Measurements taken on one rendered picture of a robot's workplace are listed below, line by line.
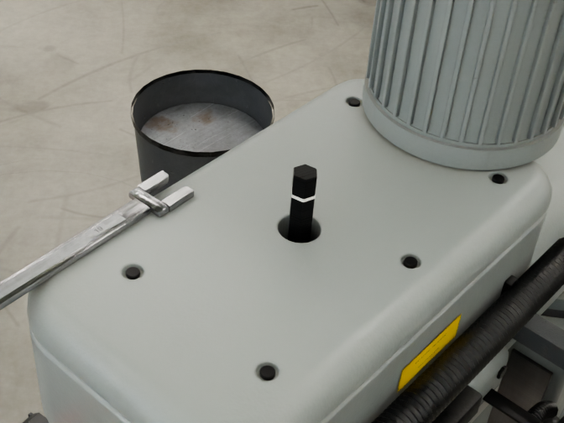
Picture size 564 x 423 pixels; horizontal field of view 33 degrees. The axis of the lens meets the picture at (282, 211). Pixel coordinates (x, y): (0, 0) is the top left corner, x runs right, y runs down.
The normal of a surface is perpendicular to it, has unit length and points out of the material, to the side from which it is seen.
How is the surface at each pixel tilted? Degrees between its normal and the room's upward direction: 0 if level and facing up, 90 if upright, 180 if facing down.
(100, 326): 0
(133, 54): 0
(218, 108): 0
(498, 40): 90
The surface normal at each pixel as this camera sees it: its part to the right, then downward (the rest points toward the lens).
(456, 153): -0.18, 0.64
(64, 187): 0.07, -0.75
